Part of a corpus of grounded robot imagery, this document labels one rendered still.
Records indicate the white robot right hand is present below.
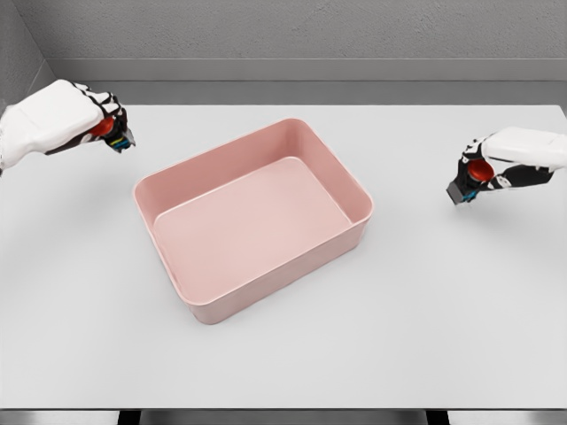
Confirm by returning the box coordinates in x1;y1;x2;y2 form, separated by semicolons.
457;127;567;192

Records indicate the pink rectangular plastic basket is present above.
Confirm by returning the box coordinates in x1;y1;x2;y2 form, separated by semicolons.
132;117;375;327

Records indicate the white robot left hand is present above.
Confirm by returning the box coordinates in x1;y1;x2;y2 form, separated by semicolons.
9;79;130;158

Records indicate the red button industrial switch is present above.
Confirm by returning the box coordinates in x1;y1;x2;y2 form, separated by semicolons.
89;116;137;155
446;158;493;206

